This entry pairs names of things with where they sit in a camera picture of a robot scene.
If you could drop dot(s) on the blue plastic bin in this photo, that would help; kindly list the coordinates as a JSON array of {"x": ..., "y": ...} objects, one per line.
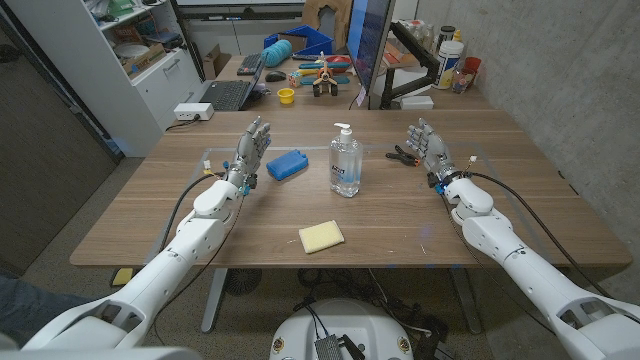
[{"x": 312, "y": 37}]

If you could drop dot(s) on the yellow sponge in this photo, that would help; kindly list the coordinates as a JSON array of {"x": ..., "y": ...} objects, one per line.
[{"x": 321, "y": 236}]

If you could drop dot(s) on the person leg in jeans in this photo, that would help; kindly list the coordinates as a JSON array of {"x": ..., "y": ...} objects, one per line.
[{"x": 35, "y": 310}]

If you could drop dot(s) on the black orange spring clamp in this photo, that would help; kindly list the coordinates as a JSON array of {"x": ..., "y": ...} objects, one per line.
[{"x": 403, "y": 158}]

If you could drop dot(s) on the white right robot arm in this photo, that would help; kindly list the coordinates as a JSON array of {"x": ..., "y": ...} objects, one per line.
[{"x": 530, "y": 272}]

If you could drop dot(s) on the large white canister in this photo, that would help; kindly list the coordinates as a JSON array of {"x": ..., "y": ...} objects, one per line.
[{"x": 447, "y": 65}]

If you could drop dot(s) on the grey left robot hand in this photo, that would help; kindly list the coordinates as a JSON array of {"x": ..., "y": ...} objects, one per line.
[{"x": 247, "y": 155}]

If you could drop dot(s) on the red cup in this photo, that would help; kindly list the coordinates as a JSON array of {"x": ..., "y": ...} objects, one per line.
[{"x": 472, "y": 65}]

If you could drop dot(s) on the clear pump dispenser bottle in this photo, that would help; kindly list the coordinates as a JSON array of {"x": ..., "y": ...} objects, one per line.
[{"x": 345, "y": 167}]

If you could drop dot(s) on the black computer mouse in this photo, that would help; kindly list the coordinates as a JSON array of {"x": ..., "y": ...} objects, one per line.
[{"x": 275, "y": 76}]

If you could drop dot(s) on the flat white box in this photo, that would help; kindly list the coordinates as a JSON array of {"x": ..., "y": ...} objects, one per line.
[{"x": 416, "y": 102}]

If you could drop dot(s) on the black laptop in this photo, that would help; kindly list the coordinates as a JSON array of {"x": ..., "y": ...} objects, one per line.
[{"x": 227, "y": 94}]

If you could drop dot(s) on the white power strip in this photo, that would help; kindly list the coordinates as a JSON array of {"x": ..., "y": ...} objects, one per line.
[{"x": 192, "y": 111}]

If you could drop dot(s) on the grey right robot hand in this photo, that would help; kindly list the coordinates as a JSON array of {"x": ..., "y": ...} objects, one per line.
[{"x": 434, "y": 150}]

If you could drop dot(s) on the white shelf cabinet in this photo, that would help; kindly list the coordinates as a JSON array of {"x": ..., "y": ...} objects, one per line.
[{"x": 100, "y": 85}]

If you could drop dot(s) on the wooden toy airplane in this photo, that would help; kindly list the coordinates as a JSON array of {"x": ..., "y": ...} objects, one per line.
[{"x": 325, "y": 77}]

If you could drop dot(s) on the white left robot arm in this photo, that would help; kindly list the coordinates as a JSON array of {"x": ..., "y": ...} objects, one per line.
[{"x": 165, "y": 267}]

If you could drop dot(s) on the clear glass jar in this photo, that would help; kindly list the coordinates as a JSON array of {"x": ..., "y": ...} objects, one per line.
[{"x": 461, "y": 82}]

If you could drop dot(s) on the small yellow cup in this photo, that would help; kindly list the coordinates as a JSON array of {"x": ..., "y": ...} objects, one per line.
[{"x": 286, "y": 96}]

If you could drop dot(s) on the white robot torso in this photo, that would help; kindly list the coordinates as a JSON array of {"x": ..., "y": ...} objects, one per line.
[{"x": 345, "y": 325}]

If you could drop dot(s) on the black keyboard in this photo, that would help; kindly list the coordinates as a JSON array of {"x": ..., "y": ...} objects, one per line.
[{"x": 249, "y": 64}]

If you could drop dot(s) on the round black floor fan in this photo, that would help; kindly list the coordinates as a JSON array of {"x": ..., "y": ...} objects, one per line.
[{"x": 243, "y": 281}]

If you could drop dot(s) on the yellow floor pad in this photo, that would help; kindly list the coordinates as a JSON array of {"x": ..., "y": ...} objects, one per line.
[{"x": 122, "y": 276}]

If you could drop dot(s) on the teal yarn ball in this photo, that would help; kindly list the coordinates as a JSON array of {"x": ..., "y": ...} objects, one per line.
[{"x": 276, "y": 53}]

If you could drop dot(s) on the computer monitor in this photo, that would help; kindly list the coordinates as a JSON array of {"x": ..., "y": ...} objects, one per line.
[{"x": 367, "y": 40}]

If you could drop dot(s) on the open cardboard box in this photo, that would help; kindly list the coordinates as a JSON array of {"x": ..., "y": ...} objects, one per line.
[{"x": 215, "y": 62}]

